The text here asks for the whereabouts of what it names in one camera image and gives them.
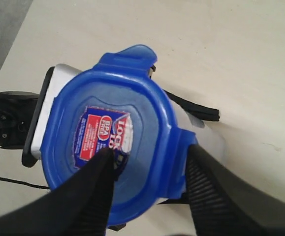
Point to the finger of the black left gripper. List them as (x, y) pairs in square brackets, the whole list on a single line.
[(117, 228), (199, 111)]

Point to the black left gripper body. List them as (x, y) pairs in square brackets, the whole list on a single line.
[(16, 112)]

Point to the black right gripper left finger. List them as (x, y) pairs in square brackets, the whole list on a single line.
[(79, 207)]

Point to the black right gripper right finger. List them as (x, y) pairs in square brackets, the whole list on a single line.
[(222, 204)]

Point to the clear plastic tall container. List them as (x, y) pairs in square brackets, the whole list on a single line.
[(203, 132)]

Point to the blue clip-lock lid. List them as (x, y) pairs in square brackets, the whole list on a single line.
[(117, 105)]

